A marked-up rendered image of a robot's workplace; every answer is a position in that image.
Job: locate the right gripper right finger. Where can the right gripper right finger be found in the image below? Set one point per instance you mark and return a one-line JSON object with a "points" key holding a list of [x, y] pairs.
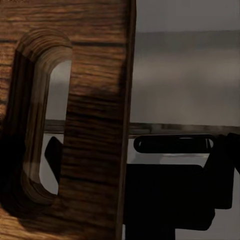
{"points": [[232, 149]]}

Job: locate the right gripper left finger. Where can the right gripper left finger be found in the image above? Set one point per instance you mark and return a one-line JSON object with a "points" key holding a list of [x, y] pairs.
{"points": [[12, 149]]}

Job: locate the cutting board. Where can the cutting board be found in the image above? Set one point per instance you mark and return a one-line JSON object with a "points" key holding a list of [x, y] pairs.
{"points": [[100, 33]]}

